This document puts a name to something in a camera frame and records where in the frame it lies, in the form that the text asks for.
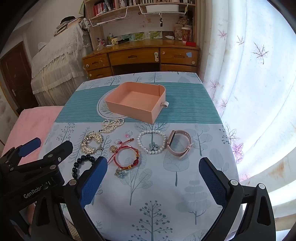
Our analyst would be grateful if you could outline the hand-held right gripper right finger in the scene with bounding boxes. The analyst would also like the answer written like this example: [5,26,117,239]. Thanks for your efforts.
[199,157,276,241]

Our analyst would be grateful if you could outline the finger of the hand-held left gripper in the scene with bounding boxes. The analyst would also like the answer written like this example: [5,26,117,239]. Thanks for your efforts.
[2,137,42,163]
[14,140,74,173]

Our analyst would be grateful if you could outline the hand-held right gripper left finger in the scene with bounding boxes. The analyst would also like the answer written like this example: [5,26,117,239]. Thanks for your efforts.
[31,156,108,241]

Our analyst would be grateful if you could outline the black bead bracelet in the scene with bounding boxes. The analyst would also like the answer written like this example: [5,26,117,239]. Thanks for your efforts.
[72,154,96,180]

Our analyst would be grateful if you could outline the gold leaf bracelet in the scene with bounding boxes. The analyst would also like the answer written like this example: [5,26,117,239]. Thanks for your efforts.
[80,131,105,155]

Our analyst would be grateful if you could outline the pink wrist watch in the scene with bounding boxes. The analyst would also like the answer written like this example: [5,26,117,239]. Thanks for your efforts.
[167,129,194,160]

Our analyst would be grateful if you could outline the red string bracelet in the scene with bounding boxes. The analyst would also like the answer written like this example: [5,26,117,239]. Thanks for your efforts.
[110,138,141,169]

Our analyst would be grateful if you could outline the white pearl necklace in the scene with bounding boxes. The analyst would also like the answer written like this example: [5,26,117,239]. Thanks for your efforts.
[101,118,125,134]

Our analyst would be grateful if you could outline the pearl bracelet with flower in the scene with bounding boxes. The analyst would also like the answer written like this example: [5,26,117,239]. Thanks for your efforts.
[137,130,167,155]

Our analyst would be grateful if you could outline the pink drawer box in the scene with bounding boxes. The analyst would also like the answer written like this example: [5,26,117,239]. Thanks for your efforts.
[105,82,169,125]

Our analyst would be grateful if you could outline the pink bed sheet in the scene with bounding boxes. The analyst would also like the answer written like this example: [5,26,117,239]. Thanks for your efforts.
[0,105,63,166]

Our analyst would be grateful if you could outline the tree print tablecloth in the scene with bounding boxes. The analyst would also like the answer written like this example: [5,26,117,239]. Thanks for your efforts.
[43,72,244,241]

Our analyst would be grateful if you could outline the brown wooden door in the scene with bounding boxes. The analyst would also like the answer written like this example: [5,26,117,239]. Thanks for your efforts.
[0,41,39,117]

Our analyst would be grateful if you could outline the white lace furniture cover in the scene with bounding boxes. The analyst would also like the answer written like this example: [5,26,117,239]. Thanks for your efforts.
[31,18,94,106]

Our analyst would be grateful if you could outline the white leaf print curtain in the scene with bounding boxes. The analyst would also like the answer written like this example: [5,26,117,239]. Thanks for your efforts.
[196,0,296,210]

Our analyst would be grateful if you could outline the wooden desk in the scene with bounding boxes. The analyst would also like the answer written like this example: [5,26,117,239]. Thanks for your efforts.
[82,38,201,80]

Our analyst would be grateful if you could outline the pile of books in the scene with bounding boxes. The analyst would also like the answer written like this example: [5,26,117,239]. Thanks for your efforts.
[54,16,77,37]

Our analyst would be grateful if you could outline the green picture strip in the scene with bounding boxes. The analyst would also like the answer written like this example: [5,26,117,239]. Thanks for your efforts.
[117,31,163,40]

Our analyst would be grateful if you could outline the row of books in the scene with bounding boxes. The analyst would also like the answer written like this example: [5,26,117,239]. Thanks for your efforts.
[93,0,188,16]

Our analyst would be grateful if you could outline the red patterned canister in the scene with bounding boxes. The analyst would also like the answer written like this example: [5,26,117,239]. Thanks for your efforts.
[181,26,192,42]

